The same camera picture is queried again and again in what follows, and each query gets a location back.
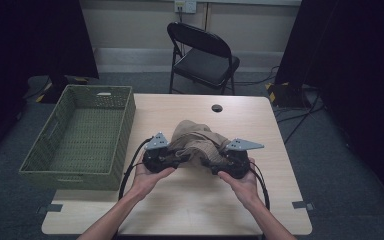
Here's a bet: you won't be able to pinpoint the grey tape strip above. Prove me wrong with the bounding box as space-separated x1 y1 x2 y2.
36 203 64 215
292 200 315 212

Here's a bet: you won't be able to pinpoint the black curtain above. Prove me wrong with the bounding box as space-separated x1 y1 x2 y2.
274 0 384 211
0 0 100 168

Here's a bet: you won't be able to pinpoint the hand-held gripper cable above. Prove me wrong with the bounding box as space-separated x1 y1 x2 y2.
118 136 154 201
248 163 271 211

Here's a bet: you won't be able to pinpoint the black folding chair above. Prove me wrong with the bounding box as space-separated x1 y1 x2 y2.
166 21 241 96

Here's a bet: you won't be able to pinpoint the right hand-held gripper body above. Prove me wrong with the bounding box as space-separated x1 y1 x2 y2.
219 138 265 179

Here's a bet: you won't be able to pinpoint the black floor cable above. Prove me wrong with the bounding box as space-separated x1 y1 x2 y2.
234 65 281 86
276 91 324 145

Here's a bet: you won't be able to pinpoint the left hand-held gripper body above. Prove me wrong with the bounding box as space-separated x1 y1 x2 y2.
143 131 181 174

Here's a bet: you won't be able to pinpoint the beige pants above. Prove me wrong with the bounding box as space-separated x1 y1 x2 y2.
168 119 239 169

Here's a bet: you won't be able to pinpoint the person's right hand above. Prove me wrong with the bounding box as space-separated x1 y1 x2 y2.
217 159 264 211

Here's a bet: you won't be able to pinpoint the person's left hand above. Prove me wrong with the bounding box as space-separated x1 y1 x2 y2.
129 154 177 201

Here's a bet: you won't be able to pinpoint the white wall socket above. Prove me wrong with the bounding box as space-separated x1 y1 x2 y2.
174 0 198 14

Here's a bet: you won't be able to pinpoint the green woven basket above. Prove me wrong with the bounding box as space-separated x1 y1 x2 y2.
18 84 137 192

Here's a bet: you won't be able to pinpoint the left hand-held gripper cable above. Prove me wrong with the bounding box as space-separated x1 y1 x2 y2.
118 136 154 201

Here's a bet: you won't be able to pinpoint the black stand base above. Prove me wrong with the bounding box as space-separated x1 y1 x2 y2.
264 81 311 108
39 74 89 104

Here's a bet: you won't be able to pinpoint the right hand-held gripper cable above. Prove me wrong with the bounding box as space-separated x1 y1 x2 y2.
248 163 271 211

